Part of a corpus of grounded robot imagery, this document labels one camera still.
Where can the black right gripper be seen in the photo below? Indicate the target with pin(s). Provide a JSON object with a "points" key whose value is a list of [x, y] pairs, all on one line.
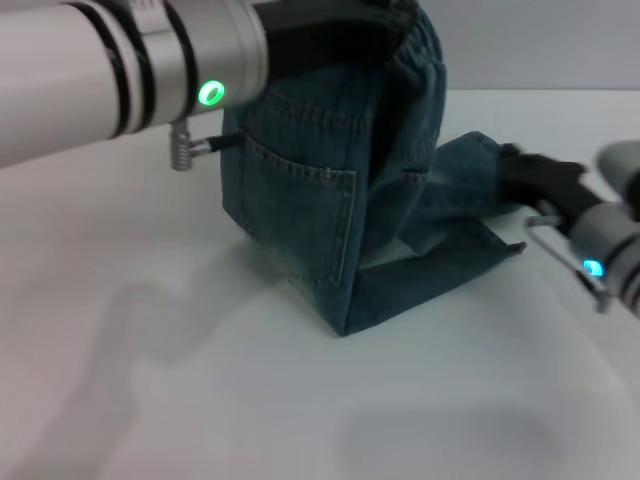
{"points": [[550, 180]]}

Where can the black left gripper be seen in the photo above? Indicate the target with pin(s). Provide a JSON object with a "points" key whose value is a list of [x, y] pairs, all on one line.
{"points": [[325, 35]]}

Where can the blue denim shorts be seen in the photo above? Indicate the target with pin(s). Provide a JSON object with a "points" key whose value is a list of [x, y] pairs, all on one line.
{"points": [[325, 200]]}

